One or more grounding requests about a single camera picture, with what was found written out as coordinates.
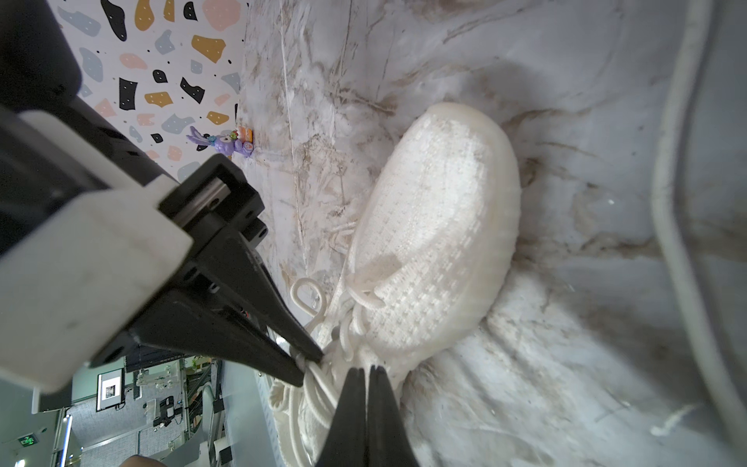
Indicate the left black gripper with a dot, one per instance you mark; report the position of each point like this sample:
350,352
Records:
216,207

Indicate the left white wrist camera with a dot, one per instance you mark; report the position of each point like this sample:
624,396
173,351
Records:
80,277

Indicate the purple toy figure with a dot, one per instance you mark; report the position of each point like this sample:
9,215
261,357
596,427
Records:
236,142

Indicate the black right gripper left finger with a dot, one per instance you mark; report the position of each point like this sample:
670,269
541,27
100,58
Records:
346,443

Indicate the white knit sneaker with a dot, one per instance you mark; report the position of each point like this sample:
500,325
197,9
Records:
437,235

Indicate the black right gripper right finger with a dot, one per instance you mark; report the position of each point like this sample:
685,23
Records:
387,442

